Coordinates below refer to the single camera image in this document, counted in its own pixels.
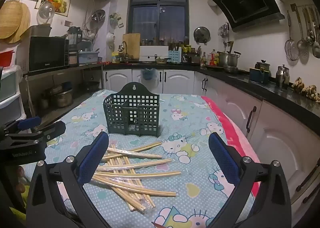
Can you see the steel pot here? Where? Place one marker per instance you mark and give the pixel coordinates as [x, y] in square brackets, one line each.
[62, 97]

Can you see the framed fruit picture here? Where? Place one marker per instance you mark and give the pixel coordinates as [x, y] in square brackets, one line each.
[56, 0]

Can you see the steel spoon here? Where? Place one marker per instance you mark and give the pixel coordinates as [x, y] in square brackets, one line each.
[310, 40]

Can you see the blue enamel pot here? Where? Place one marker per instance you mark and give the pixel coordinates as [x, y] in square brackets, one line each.
[258, 76]

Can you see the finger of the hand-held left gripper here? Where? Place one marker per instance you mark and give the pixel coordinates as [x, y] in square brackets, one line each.
[30, 121]
[53, 129]

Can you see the dark hanging pot lid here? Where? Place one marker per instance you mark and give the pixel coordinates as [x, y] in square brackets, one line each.
[201, 35]

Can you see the small food bowl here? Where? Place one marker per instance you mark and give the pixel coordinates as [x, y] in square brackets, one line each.
[161, 61]

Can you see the pile of wooden chopsticks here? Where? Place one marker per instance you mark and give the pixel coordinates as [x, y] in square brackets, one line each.
[150, 174]

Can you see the glass pot lid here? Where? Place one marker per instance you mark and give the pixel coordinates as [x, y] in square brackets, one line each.
[46, 11]

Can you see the hanging steel bowl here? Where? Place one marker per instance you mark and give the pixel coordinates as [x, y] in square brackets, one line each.
[98, 16]

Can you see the dark sauce bottle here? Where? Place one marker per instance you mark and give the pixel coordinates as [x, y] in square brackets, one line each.
[203, 60]

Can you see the cartoon cat printed blanket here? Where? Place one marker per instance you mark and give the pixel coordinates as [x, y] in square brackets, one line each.
[195, 118]

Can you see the blue hanging basket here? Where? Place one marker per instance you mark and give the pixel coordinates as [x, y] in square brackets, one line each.
[148, 74]

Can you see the dark framed window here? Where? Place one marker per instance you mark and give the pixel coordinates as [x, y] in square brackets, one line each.
[160, 13]

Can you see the wall utensil rail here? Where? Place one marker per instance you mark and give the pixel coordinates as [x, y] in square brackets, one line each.
[293, 6]

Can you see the black range hood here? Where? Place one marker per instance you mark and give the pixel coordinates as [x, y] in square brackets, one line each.
[245, 0]

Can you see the white plastic drawer unit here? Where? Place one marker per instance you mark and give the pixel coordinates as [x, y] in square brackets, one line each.
[8, 93]

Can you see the blue dish bin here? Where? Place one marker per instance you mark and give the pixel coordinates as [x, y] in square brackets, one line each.
[88, 57]

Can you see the brass faucet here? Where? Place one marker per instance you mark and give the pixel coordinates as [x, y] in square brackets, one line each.
[123, 48]

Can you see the bunch of hanging steel utensils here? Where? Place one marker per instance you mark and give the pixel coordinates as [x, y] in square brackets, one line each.
[223, 30]

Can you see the steel spatula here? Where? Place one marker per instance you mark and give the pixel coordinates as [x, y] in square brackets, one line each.
[317, 50]

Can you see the black microwave oven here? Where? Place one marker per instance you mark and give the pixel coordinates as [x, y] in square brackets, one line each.
[47, 53]

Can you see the row of spice jars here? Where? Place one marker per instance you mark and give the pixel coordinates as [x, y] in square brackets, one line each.
[162, 42]

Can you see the light blue cutlery holder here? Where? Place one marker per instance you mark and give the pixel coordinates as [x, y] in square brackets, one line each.
[175, 56]

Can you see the round wooden board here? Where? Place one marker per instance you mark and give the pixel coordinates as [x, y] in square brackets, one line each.
[26, 23]

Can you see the black kitchen countertop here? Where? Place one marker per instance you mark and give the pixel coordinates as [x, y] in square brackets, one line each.
[275, 95]

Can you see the ginger roots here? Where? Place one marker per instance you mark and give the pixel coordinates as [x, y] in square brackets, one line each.
[306, 89]

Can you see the white lower kitchen cabinets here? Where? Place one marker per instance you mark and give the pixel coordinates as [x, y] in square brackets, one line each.
[275, 143]

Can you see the steel stockpot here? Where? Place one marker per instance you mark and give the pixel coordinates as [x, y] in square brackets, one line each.
[227, 60]

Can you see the steel ladle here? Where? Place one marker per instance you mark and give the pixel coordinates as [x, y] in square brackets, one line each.
[301, 47]

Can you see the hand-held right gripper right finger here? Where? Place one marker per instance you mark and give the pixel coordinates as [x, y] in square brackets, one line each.
[223, 159]

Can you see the open storage shelf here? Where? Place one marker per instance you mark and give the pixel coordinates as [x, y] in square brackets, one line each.
[50, 78]

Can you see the red plastic basin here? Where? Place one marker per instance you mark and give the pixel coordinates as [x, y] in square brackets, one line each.
[6, 57]

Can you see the wooden cutting board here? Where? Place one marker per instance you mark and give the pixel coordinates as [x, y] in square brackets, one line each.
[132, 45]

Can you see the black blender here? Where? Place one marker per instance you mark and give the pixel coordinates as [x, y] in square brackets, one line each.
[74, 38]

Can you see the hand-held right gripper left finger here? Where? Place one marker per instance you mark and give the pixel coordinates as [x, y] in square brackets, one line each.
[93, 159]

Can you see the pink red blanket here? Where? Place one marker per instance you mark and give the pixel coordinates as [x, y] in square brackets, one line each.
[225, 118]

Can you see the person's left hand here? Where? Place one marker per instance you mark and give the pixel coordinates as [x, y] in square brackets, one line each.
[22, 175]

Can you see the yellow bottle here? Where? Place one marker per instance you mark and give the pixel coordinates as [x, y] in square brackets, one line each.
[115, 58]

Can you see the steel kettle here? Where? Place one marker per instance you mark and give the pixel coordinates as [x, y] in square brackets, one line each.
[282, 76]

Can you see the green plastic utensil holder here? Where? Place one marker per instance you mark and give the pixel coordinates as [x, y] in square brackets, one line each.
[147, 118]

